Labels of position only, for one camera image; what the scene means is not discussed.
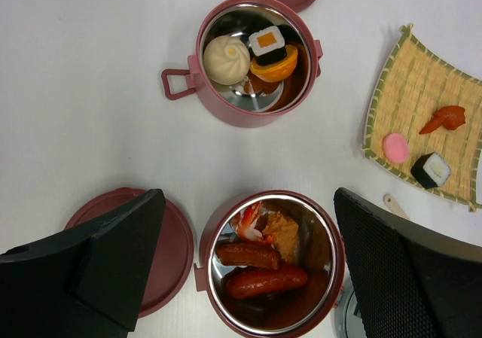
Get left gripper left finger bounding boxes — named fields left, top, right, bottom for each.
left=1, top=189, right=166, bottom=337

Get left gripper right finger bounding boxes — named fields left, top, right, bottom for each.
left=334, top=187, right=481, bottom=337

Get sushi roll white centre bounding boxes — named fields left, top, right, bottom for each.
left=410, top=152, right=451, bottom=189

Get red sausage toy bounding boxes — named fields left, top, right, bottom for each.
left=226, top=264, right=308, bottom=300

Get pink round toy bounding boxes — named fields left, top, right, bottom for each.
left=383, top=132, right=410, bottom=163

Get fried cutlet toy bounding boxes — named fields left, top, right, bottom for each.
left=262, top=212, right=299, bottom=264

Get brown sausage toy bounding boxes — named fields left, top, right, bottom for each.
left=215, top=242, right=282, bottom=270

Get toy shrimp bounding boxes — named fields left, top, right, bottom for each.
left=234, top=201, right=273, bottom=245

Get red chicken wing toy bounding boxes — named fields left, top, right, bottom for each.
left=419, top=105, right=466, bottom=135

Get orange toy fruit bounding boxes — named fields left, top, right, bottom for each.
left=249, top=44, right=298, bottom=83

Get white rice ball toy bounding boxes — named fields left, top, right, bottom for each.
left=203, top=35, right=251, bottom=86

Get sushi roll orange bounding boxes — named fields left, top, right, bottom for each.
left=249, top=26, right=287, bottom=66

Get lower dark red lid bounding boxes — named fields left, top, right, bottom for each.
left=65, top=187, right=194, bottom=318

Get lower pink steel pot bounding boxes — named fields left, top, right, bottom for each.
left=194, top=190, right=345, bottom=337

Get pink steel pot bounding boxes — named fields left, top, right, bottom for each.
left=194, top=190, right=345, bottom=337
left=160, top=0, right=323, bottom=127

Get upper pink steel pot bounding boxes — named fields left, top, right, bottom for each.
left=160, top=0, right=323, bottom=127

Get grey lid with handle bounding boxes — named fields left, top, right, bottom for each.
left=334, top=286, right=366, bottom=338

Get beige spoon handle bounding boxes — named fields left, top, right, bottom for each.
left=383, top=193, right=410, bottom=221

